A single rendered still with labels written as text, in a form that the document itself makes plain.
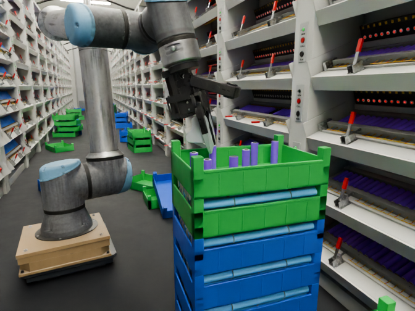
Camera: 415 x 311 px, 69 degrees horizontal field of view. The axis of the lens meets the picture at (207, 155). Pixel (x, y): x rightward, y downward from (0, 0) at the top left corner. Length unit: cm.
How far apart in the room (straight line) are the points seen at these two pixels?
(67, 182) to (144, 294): 49
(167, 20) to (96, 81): 65
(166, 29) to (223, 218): 41
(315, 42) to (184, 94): 53
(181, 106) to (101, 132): 64
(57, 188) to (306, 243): 89
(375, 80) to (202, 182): 53
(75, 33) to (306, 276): 74
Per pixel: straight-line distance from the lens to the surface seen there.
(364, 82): 92
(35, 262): 124
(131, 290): 117
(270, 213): 64
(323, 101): 110
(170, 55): 70
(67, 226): 128
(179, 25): 71
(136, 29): 80
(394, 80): 86
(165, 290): 115
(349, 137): 96
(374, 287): 103
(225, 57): 168
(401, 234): 91
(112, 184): 129
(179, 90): 72
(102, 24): 77
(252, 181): 60
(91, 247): 124
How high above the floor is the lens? 68
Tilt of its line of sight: 13 degrees down
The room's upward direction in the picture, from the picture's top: straight up
